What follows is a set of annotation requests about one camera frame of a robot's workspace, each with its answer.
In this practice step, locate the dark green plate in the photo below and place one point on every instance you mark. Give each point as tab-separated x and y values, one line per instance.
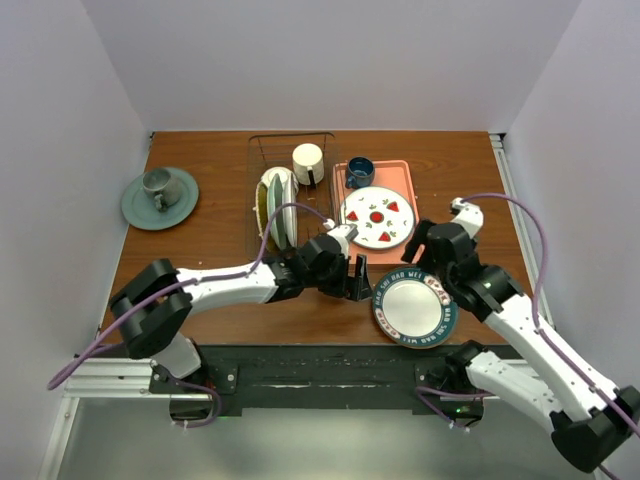
139	210

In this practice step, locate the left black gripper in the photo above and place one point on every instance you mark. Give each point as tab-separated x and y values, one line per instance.
354	288

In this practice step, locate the white bowl orange rim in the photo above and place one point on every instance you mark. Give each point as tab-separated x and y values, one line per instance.
284	174

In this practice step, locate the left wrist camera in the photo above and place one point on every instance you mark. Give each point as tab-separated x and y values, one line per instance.
342	233

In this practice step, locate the chinese text plate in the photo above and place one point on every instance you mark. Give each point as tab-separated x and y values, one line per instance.
289	213

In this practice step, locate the light blue plate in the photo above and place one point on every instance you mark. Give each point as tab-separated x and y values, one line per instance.
274	200

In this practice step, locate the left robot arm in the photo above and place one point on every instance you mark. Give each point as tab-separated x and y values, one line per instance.
156	303

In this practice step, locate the grey ceramic cup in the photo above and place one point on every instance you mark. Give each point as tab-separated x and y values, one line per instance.
162	187

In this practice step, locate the green rim hao shi plate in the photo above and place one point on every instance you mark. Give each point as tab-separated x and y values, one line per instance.
413	309

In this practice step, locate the watermelon pattern plate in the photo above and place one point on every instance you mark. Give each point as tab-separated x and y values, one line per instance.
384	219

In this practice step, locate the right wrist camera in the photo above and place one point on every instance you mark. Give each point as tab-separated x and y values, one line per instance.
468	215

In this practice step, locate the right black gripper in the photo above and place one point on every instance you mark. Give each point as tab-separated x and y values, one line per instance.
419	236

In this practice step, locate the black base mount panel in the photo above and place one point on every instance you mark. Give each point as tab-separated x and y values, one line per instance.
342	377

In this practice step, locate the woven bamboo tray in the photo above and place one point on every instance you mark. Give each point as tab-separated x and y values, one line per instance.
261	212

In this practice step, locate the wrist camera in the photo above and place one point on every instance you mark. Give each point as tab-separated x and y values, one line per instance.
342	233
468	215

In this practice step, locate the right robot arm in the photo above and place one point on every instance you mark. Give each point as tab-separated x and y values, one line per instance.
587	416

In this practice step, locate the cream mug black handle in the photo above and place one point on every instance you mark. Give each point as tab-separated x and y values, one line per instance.
308	164

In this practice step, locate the blue ceramic mug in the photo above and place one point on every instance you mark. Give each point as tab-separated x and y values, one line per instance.
360	173

